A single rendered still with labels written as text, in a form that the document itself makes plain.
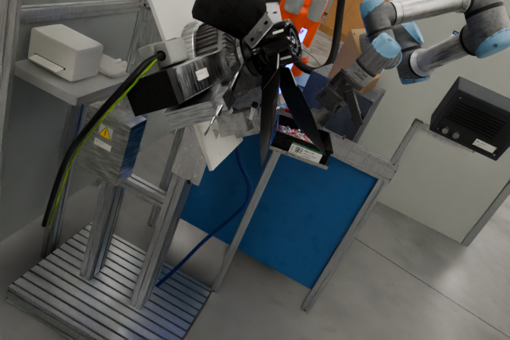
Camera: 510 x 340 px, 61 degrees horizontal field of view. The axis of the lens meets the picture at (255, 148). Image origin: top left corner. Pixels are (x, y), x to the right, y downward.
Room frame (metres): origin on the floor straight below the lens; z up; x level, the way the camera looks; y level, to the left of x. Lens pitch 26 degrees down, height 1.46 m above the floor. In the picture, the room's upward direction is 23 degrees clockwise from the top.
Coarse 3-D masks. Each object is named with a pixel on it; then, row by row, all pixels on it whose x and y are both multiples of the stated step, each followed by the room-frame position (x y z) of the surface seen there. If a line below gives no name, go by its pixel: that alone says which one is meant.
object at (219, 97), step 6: (222, 90) 0.96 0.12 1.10; (228, 90) 0.97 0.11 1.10; (216, 96) 0.93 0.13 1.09; (222, 96) 0.93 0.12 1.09; (228, 96) 0.96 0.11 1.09; (234, 96) 0.98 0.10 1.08; (216, 102) 0.93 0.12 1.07; (222, 102) 0.93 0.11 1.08; (228, 102) 0.94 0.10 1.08; (228, 108) 0.93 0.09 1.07
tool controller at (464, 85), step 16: (464, 80) 1.58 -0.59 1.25; (448, 96) 1.56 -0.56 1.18; (464, 96) 1.50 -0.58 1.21; (480, 96) 1.50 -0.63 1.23; (496, 96) 1.55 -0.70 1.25; (448, 112) 1.52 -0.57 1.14; (464, 112) 1.50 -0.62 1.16; (480, 112) 1.49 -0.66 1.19; (496, 112) 1.48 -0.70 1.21; (432, 128) 1.54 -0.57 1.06; (448, 128) 1.52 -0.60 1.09; (464, 128) 1.51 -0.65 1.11; (480, 128) 1.50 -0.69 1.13; (496, 128) 1.49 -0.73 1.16; (464, 144) 1.53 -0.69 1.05; (480, 144) 1.51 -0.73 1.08; (496, 144) 1.50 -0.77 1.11; (496, 160) 1.51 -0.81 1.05
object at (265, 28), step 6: (264, 18) 1.13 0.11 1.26; (270, 18) 1.15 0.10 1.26; (258, 24) 1.12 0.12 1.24; (264, 24) 1.14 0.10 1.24; (270, 24) 1.16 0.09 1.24; (252, 30) 1.11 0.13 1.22; (264, 30) 1.15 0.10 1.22; (246, 36) 1.10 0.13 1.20; (252, 36) 1.12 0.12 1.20; (258, 36) 1.14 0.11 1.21; (246, 42) 1.11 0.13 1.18; (252, 42) 1.13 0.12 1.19; (252, 48) 1.14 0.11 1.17
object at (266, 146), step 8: (272, 80) 1.08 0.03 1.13; (264, 88) 1.11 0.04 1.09; (272, 88) 1.05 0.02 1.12; (264, 96) 1.09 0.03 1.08; (272, 96) 1.02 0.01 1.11; (264, 104) 1.06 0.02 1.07; (272, 104) 0.87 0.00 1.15; (264, 112) 1.04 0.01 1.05; (272, 112) 0.86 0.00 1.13; (264, 120) 1.02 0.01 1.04; (272, 120) 0.87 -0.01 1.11; (264, 128) 1.00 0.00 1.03; (264, 136) 0.98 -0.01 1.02; (264, 144) 0.96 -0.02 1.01; (264, 152) 0.95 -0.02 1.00; (264, 160) 0.93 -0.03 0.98
